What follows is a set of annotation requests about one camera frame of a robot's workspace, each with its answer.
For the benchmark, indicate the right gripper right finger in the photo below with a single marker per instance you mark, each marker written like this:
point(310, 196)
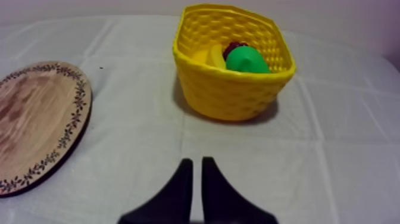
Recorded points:
point(222, 200)

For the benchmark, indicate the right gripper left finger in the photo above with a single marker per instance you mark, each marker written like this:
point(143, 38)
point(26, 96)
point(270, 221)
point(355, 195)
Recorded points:
point(175, 200)

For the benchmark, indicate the yellow plastic basket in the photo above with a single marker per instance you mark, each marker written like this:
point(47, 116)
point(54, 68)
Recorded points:
point(231, 90)

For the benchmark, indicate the green toy pear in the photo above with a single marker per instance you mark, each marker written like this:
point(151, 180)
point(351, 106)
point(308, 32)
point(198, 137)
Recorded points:
point(247, 61)

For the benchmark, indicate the round wooden board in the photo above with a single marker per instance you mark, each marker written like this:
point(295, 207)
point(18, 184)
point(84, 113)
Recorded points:
point(37, 122)

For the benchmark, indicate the yellow toy banana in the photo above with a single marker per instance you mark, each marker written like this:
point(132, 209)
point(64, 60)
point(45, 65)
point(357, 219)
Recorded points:
point(215, 56)

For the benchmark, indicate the purple toy grapes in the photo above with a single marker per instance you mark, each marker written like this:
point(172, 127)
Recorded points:
point(232, 47)

